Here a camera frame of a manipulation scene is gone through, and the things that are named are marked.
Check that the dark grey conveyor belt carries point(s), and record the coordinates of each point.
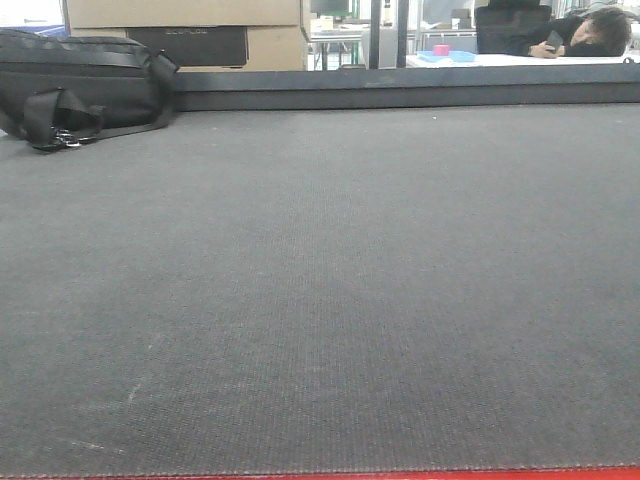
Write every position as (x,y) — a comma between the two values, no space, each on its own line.
(266,292)

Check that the white table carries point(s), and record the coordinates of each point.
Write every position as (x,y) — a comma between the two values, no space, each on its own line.
(498,60)

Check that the pink tape roll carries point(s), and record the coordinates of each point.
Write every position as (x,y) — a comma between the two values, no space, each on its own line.
(441,50)

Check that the light blue tray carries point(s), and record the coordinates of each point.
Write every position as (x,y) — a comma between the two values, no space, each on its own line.
(453,56)

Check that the large cardboard box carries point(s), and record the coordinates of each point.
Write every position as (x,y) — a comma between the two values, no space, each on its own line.
(204,35)

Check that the black office chair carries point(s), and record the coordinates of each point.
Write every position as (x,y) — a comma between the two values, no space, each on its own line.
(498,21)

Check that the black fabric bag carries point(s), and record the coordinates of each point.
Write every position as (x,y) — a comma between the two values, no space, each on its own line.
(64,92)

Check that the black smartphone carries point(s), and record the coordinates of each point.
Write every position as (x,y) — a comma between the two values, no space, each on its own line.
(553,42)

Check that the person in black resting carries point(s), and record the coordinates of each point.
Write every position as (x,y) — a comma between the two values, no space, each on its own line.
(602,33)

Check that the black vertical post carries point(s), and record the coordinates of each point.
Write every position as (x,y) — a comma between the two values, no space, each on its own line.
(374,42)

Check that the black conveyor side rail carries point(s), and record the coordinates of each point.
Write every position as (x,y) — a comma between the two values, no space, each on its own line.
(408,88)

